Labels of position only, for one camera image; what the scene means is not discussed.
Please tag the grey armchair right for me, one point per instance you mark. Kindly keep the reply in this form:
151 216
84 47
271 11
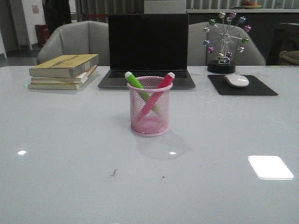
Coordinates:
243 54

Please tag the white computer mouse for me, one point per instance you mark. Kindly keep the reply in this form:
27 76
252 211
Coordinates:
235 80

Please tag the green highlighter pen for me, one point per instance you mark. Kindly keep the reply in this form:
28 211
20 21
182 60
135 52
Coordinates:
129 76

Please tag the bottom book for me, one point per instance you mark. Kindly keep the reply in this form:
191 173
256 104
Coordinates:
55 86

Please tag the ferris wheel desk ornament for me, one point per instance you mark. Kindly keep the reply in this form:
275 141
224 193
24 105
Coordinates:
225 35

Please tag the pink mesh pen holder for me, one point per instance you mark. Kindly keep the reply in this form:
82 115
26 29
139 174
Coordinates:
152 124

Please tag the grey laptop computer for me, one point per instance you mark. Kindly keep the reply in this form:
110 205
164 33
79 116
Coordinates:
147 45

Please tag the fruit plate on counter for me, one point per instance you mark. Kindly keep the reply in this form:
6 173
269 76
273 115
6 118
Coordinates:
247 4

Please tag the grey armchair left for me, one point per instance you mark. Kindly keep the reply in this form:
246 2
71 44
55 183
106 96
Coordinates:
86 37

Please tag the pink highlighter pen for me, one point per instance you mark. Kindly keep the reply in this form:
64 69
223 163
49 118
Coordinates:
166 81

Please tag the middle book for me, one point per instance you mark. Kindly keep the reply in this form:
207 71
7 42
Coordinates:
62 80

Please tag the red bin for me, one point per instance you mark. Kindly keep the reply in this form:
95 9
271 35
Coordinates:
42 34

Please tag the grey armchair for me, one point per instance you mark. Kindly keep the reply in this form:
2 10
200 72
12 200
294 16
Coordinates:
86 37
243 54

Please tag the black mouse pad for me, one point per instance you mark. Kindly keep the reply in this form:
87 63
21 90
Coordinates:
255 87

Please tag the top yellow book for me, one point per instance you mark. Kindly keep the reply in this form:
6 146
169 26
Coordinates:
68 66

